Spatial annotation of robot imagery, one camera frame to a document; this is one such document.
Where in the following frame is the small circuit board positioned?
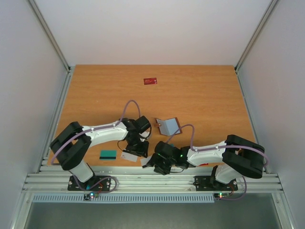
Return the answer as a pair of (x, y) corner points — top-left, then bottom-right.
(83, 193), (99, 201)
(214, 192), (231, 199)

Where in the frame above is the left aluminium corner post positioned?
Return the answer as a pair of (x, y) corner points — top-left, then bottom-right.
(27, 0), (71, 72)

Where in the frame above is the white card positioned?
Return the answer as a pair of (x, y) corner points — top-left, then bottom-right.
(140, 158), (150, 167)
(121, 152), (138, 162)

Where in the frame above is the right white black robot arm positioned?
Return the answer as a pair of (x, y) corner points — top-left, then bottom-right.
(143, 135), (267, 189)

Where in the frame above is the red card far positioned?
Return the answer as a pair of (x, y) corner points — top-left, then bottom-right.
(143, 77), (157, 85)

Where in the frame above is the right small circuit board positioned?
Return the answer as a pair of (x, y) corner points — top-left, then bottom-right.
(214, 192), (231, 199)

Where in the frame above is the grey slotted cable duct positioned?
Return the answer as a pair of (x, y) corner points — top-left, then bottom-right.
(32, 193), (214, 204)

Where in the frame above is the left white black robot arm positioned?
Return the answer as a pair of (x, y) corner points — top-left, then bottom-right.
(50, 116), (152, 190)

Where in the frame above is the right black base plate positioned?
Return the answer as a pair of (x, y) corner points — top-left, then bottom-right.
(193, 176), (238, 191)

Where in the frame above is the left small circuit board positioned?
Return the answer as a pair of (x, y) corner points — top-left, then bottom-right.
(83, 193), (99, 201)

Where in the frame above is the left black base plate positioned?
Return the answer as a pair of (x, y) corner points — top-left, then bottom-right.
(67, 175), (111, 192)

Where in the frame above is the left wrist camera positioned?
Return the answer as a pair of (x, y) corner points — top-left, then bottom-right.
(140, 131), (151, 139)

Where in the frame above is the brown leather card holder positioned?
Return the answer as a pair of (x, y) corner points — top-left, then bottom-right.
(155, 117), (182, 136)

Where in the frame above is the teal card left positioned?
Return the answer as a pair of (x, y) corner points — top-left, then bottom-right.
(99, 150), (117, 160)

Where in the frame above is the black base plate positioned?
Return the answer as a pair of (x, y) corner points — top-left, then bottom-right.
(193, 176), (238, 191)
(67, 175), (111, 192)

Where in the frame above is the aluminium corner post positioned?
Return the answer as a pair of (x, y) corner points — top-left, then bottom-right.
(234, 0), (280, 74)
(27, 0), (71, 72)

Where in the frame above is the right aluminium corner post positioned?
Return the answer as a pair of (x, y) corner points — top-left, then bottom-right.
(234, 0), (280, 74)

